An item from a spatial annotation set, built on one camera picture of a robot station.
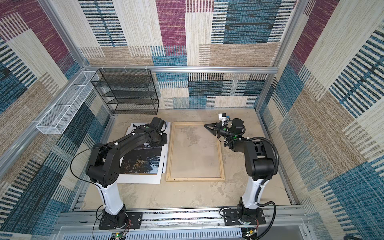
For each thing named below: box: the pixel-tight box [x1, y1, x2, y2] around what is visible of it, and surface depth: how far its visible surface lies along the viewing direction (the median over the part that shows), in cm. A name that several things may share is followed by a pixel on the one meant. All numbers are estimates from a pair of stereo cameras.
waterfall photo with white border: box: [117, 143, 168, 185], surface depth 93 cm
